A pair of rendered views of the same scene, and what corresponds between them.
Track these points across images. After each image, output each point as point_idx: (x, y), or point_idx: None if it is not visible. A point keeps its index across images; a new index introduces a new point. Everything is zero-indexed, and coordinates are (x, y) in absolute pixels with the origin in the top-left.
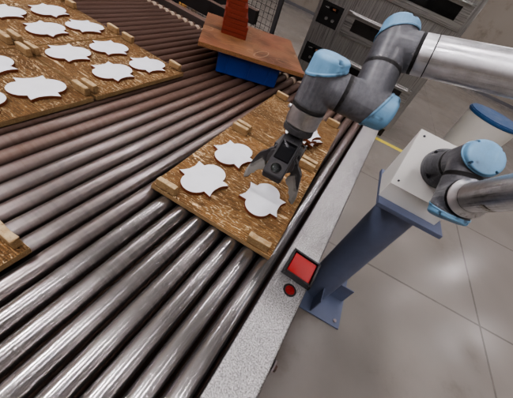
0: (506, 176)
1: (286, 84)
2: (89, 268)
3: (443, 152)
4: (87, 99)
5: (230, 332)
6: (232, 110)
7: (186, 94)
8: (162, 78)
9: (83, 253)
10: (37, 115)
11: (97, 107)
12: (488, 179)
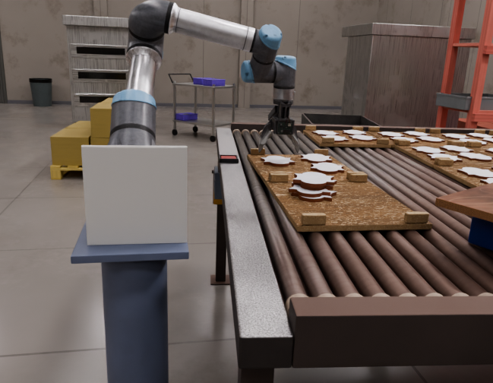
0: (153, 79)
1: None
2: (302, 150)
3: (153, 139)
4: (430, 163)
5: (240, 150)
6: (401, 195)
7: (448, 194)
8: (473, 184)
9: (308, 148)
10: (415, 157)
11: (424, 167)
12: (151, 93)
